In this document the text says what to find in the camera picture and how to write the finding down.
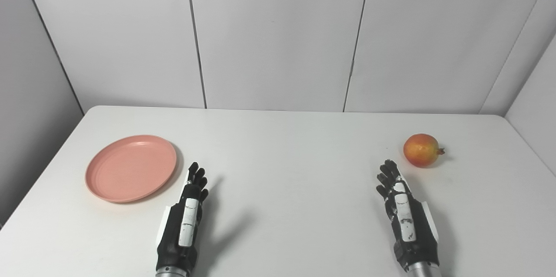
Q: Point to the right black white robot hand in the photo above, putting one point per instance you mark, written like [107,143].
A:
[412,229]

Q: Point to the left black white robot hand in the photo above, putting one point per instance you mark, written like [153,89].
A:
[176,233]

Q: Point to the pink round plate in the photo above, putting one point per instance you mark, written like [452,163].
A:
[131,168]

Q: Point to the red yellow pomegranate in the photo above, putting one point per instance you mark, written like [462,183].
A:
[421,150]

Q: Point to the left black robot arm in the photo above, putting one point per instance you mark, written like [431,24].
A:
[171,272]

